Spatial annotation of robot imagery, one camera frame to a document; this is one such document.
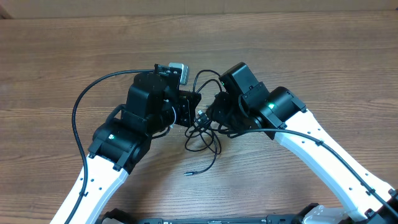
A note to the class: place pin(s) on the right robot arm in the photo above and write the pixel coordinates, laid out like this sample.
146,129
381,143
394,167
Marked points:
247,106

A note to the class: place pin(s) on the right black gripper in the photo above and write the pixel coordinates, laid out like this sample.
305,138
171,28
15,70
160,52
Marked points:
219,114

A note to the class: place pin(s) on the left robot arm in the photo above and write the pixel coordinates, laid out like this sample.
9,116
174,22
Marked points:
154,103

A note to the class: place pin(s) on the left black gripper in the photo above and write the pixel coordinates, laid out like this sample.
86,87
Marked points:
187,100

